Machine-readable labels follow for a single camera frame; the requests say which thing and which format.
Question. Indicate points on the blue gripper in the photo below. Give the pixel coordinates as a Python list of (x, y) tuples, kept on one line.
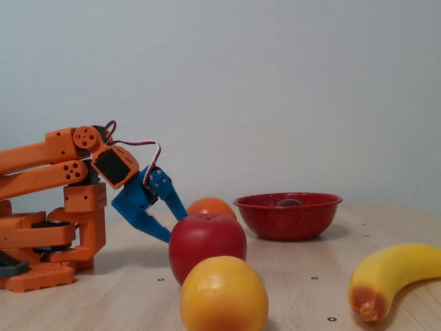
[(132, 204)]

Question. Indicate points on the dark purple plum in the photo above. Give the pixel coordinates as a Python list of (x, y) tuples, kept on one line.
[(288, 203)]

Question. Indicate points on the orange robot base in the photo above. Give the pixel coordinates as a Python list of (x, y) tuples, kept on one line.
[(41, 276)]

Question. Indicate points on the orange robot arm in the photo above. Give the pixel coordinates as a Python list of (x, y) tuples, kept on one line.
[(34, 179)]

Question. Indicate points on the red speckled bowl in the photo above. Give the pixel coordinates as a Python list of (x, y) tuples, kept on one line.
[(289, 224)]

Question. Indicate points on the red apple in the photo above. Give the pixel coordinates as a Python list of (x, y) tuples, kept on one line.
[(206, 241)]

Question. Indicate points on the yellow orange round fruit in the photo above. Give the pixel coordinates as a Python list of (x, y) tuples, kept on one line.
[(224, 296)]

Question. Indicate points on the black table clamp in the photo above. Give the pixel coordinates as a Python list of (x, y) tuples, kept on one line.
[(13, 269)]

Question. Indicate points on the yellow banana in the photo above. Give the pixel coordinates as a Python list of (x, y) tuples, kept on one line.
[(396, 265)]

